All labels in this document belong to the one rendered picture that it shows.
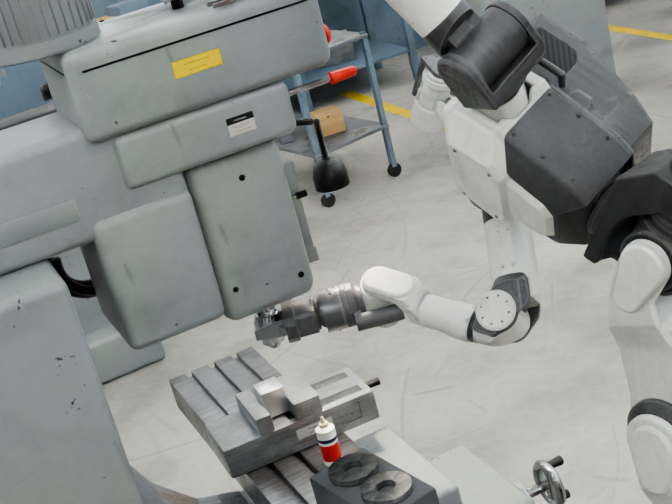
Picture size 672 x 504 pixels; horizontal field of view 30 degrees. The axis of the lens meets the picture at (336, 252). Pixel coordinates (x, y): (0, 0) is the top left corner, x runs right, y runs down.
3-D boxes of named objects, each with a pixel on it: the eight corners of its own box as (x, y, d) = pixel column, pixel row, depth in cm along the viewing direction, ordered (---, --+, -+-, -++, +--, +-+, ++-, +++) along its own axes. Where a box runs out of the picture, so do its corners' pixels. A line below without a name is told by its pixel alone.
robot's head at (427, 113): (460, 130, 234) (425, 106, 238) (473, 87, 227) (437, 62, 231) (438, 143, 230) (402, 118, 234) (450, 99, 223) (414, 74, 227)
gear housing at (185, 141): (255, 111, 250) (241, 63, 246) (301, 131, 228) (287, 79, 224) (96, 166, 239) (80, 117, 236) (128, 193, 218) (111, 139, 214)
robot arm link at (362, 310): (333, 275, 249) (389, 261, 249) (343, 310, 257) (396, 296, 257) (345, 317, 241) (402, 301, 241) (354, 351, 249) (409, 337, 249)
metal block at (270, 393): (281, 400, 275) (274, 376, 273) (290, 410, 270) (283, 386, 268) (259, 408, 274) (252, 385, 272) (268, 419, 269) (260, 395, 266)
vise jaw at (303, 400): (299, 385, 281) (295, 369, 280) (323, 410, 268) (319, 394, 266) (275, 395, 280) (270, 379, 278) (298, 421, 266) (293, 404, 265)
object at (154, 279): (190, 281, 253) (154, 162, 244) (229, 317, 232) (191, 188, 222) (101, 316, 248) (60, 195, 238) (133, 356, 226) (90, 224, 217)
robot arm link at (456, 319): (428, 332, 248) (518, 361, 240) (411, 321, 239) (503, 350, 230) (446, 282, 250) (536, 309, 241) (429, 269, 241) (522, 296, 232)
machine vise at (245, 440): (354, 392, 287) (343, 350, 283) (380, 417, 273) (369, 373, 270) (212, 451, 277) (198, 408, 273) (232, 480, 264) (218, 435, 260)
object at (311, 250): (311, 254, 251) (286, 157, 244) (319, 259, 248) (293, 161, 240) (294, 261, 250) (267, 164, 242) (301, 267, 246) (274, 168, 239)
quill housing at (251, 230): (282, 264, 258) (242, 118, 247) (322, 292, 240) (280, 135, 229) (197, 297, 253) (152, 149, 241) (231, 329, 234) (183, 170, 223)
